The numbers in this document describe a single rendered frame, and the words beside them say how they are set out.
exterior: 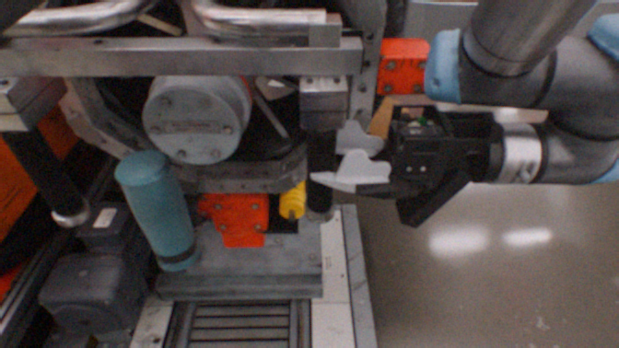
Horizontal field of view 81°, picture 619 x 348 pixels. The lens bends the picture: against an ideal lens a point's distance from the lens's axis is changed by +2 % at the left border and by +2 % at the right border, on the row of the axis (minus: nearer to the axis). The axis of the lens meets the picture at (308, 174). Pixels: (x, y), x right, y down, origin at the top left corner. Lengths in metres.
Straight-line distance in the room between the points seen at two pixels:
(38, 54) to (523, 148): 0.52
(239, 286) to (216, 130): 0.71
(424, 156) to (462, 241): 1.13
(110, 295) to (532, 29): 0.88
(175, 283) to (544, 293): 1.22
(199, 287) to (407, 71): 0.85
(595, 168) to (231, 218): 0.65
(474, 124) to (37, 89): 0.49
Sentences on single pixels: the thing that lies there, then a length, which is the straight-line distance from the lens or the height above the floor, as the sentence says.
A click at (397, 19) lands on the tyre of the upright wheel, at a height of 0.91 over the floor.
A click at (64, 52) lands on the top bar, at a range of 0.45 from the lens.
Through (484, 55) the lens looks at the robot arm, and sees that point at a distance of 0.37.
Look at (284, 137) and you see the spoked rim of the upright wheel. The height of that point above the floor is 0.65.
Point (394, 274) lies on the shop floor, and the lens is 1.37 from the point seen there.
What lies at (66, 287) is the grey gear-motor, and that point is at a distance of 0.99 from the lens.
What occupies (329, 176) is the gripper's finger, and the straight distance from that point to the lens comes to 0.43.
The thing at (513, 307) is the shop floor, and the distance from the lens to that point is 1.44.
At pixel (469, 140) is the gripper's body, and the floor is 0.89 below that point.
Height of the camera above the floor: 1.13
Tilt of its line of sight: 42 degrees down
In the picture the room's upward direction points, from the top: straight up
